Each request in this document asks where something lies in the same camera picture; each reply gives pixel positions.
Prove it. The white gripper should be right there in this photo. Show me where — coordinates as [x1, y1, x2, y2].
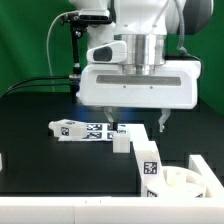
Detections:
[79, 41, 202, 132]

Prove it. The white round stool seat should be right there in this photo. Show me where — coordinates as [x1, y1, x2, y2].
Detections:
[146, 166, 206, 199]

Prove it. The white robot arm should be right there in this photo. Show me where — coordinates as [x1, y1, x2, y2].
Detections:
[69, 0, 214, 125]

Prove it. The white marker sheet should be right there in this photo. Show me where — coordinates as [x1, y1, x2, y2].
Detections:
[58, 123, 150, 144]

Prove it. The white L-shaped fence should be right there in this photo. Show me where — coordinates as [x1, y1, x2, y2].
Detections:
[0, 155, 224, 224]

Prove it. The black camera stand pole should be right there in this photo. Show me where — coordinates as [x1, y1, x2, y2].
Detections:
[70, 26, 82, 102]

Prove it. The black cable upper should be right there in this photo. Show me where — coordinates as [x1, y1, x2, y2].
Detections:
[6, 76, 82, 93]

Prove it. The black cable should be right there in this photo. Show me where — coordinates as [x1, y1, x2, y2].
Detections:
[6, 76, 82, 93]
[0, 83, 82, 100]

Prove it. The grey camera cable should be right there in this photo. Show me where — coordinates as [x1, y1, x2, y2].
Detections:
[45, 11, 80, 94]

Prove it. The black camera on stand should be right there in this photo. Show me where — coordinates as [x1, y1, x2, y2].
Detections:
[60, 9, 112, 25]

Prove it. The black cable lower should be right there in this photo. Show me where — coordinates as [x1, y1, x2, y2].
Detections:
[0, 83, 82, 100]

